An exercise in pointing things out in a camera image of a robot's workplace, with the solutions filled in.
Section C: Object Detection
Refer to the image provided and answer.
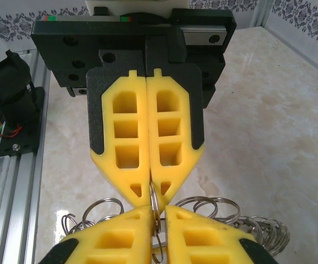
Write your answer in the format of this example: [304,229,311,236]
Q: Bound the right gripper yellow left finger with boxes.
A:
[38,205,153,264]

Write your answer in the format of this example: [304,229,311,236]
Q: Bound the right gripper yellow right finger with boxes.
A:
[165,205,282,264]

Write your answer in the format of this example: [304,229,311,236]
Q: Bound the metal disc with key rings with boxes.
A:
[61,183,291,264]

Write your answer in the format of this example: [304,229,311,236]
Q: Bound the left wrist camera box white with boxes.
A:
[85,0,190,17]

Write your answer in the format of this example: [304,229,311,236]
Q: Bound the red wire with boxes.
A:
[0,124,22,138]

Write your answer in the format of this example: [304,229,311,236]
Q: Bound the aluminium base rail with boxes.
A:
[0,51,51,264]

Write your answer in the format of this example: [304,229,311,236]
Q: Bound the aluminium corner post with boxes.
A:
[253,0,275,28]

